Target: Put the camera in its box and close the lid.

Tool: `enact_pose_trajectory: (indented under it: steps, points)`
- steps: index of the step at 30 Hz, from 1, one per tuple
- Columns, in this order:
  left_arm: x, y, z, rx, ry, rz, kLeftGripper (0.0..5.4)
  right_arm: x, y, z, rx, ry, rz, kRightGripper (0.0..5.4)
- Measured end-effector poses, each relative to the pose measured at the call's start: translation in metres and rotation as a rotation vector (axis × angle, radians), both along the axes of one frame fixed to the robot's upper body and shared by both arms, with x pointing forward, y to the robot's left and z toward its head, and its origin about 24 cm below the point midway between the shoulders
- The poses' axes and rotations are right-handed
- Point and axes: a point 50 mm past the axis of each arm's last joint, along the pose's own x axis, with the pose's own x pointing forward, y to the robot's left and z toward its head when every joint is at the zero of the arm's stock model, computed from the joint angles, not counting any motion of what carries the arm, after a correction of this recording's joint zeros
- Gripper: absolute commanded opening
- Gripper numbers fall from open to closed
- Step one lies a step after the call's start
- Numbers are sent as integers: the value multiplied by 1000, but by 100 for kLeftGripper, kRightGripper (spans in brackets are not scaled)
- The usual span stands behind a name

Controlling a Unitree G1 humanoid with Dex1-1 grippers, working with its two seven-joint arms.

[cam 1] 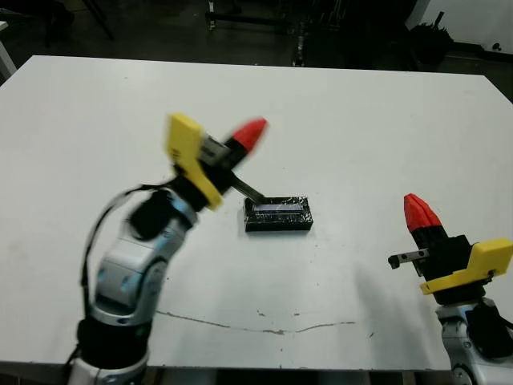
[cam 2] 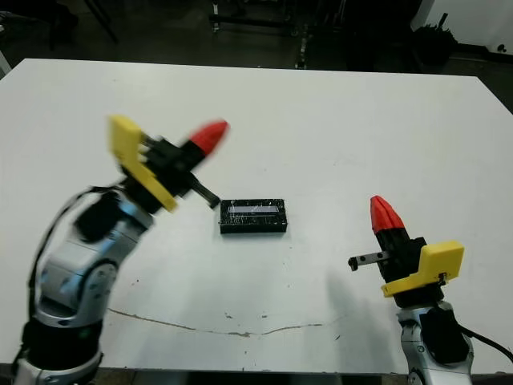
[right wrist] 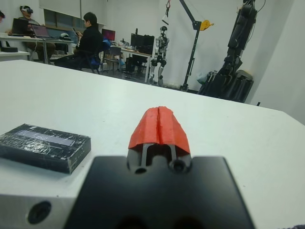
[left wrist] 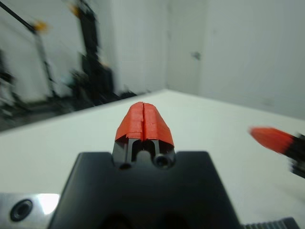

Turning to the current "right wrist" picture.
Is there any cluttered white desk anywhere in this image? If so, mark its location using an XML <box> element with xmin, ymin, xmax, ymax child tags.
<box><xmin>102</xmin><ymin>44</ymin><xmax>153</xmax><ymax>82</ymax></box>

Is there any laptop with pink screen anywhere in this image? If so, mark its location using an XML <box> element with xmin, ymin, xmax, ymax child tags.
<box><xmin>27</xmin><ymin>25</ymin><xmax>57</xmax><ymax>39</ymax></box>

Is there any black computer monitor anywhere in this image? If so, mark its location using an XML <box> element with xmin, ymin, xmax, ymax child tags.
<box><xmin>130</xmin><ymin>33</ymin><xmax>155</xmax><ymax>54</ymax></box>

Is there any grey humanoid robot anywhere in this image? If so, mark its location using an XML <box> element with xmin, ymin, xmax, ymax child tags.
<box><xmin>150</xmin><ymin>25</ymin><xmax>171</xmax><ymax>86</ymax></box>

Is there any long white desk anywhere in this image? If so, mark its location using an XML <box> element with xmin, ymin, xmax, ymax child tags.
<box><xmin>0</xmin><ymin>32</ymin><xmax>74</xmax><ymax>65</ymax></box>

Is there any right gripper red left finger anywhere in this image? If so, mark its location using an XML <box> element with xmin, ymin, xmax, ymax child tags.
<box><xmin>127</xmin><ymin>107</ymin><xmax>159</xmax><ymax>172</ymax></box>

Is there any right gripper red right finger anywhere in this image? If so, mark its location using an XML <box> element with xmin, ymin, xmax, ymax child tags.
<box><xmin>158</xmin><ymin>106</ymin><xmax>192</xmax><ymax>172</ymax></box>

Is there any white side desk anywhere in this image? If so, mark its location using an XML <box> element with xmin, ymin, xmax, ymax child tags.
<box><xmin>0</xmin><ymin>50</ymin><xmax>31</xmax><ymax>62</ymax></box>

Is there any blue office chair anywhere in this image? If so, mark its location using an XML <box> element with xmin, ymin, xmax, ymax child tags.
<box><xmin>81</xmin><ymin>40</ymin><xmax>107</xmax><ymax>74</ymax></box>

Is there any black computer tower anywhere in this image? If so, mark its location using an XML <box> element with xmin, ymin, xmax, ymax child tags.
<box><xmin>125</xmin><ymin>57</ymin><xmax>143</xmax><ymax>73</ymax></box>

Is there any person wearing VR headset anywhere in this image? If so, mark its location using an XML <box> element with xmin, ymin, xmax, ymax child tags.
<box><xmin>7</xmin><ymin>4</ymin><xmax>57</xmax><ymax>64</ymax></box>

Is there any hanging red hook with tag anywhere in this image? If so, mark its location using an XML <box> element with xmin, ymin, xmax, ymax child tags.
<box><xmin>161</xmin><ymin>0</ymin><xmax>172</xmax><ymax>25</ymax></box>

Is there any shiny black box lid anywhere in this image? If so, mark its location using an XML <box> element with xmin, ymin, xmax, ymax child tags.
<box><xmin>0</xmin><ymin>123</ymin><xmax>92</xmax><ymax>176</ymax></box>

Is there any black crane stand yellow reel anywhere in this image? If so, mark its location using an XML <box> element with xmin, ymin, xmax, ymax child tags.
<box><xmin>178</xmin><ymin>0</ymin><xmax>215</xmax><ymax>92</ymax></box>

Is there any black laptop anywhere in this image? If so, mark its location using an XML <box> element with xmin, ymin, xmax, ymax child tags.
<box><xmin>11</xmin><ymin>18</ymin><xmax>31</xmax><ymax>36</ymax></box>

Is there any window with dark panes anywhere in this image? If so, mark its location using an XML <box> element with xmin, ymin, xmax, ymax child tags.
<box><xmin>43</xmin><ymin>8</ymin><xmax>84</xmax><ymax>28</ymax></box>

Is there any seated person in black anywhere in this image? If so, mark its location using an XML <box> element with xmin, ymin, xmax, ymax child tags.
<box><xmin>54</xmin><ymin>11</ymin><xmax>103</xmax><ymax>72</ymax></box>

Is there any monitor with red screen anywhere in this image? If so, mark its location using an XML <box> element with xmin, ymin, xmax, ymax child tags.
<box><xmin>102</xmin><ymin>28</ymin><xmax>116</xmax><ymax>42</ymax></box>

